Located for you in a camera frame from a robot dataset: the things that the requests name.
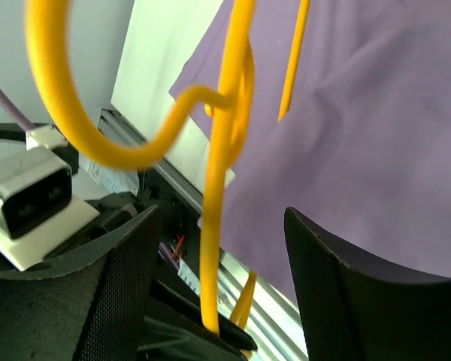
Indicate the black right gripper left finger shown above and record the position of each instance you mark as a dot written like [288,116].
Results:
[88,303]

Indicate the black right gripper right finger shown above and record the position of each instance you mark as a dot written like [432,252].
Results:
[357,306]

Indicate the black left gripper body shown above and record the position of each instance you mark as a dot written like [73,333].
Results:
[173,330]

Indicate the purple trousers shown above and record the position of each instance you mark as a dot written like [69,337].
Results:
[365,148]

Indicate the orange plastic hanger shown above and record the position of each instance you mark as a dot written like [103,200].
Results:
[230,103]

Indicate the aluminium mounting rail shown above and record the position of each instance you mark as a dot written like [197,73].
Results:
[276,324]

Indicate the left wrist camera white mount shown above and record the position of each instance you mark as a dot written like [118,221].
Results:
[38,210]

